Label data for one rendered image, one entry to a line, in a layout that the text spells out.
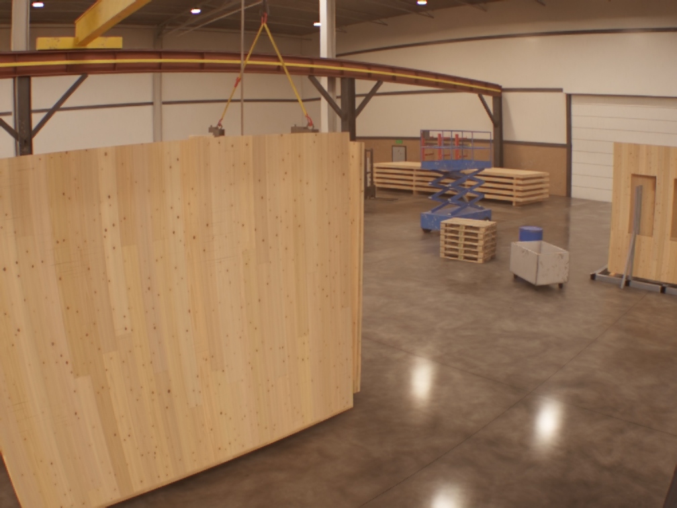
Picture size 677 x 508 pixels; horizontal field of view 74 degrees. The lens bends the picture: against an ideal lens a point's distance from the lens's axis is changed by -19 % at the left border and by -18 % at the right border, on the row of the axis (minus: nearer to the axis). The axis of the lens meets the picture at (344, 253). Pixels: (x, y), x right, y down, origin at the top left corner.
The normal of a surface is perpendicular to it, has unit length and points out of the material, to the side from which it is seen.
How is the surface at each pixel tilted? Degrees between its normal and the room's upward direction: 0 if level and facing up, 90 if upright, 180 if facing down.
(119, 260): 90
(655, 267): 90
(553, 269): 90
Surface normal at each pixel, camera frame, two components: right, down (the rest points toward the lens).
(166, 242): 0.70, 0.15
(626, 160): -0.72, 0.16
